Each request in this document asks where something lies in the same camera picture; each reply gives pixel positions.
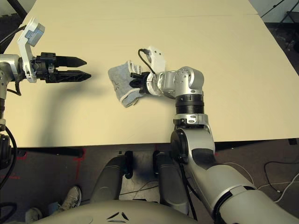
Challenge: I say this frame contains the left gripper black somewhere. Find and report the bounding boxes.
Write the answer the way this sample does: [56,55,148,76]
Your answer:
[31,52,92,84]

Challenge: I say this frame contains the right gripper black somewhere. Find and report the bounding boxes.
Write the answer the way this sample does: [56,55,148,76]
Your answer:
[128,72,150,95]

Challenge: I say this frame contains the blue fluffy rag white trim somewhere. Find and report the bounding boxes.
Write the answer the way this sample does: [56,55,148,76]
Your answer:
[107,60,143,108]

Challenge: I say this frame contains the black stand leg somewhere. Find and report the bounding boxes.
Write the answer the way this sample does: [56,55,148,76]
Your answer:
[10,0,28,18]

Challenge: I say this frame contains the grey left robot leg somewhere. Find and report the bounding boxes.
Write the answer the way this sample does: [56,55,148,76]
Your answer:
[90,151,134,203]

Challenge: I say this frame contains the dark right robot leg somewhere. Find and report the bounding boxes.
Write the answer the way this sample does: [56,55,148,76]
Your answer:
[153,151,190,215]

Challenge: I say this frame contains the white bystander sneaker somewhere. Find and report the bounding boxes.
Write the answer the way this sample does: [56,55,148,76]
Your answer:
[25,207,43,223]
[57,185,82,210]

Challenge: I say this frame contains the bystander leg blue jeans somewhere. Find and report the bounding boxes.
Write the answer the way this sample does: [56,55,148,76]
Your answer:
[48,202,60,214]

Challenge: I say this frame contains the grey robot torso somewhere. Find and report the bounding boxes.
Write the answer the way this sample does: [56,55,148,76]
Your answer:
[31,199,199,224]

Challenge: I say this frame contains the right wrist camera black cable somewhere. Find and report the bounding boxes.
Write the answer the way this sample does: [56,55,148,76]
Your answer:
[137,48,156,75]

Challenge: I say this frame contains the wrist camera black cable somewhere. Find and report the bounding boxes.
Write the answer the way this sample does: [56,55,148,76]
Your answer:
[137,48,156,75]
[0,24,26,46]

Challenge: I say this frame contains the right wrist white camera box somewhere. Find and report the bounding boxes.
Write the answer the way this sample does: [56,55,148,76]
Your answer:
[144,45,167,75]

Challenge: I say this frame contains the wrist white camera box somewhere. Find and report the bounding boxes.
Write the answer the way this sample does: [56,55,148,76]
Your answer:
[144,45,167,75]
[17,17,45,84]

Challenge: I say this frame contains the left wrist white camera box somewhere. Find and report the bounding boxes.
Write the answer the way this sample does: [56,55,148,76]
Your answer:
[17,17,45,84]

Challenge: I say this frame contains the left wrist camera black cable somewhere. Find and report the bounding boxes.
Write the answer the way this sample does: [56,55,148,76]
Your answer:
[0,24,26,46]

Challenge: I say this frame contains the black table frame bar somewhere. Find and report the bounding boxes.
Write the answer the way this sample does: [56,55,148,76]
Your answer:
[17,147,86,157]

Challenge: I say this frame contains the thick black looped cable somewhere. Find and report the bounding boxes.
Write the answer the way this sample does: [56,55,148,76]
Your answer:
[0,126,18,187]

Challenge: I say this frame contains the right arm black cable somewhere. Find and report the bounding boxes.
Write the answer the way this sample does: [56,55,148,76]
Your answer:
[178,161,197,219]

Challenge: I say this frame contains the black camera tripod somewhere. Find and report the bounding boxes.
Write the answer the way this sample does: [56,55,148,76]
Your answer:
[260,0,299,24]

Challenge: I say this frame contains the black floor cable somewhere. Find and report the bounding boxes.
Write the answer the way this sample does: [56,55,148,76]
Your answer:
[263,161,299,187]

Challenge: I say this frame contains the white floor cable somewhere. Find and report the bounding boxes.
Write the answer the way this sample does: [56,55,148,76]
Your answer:
[230,163,299,203]

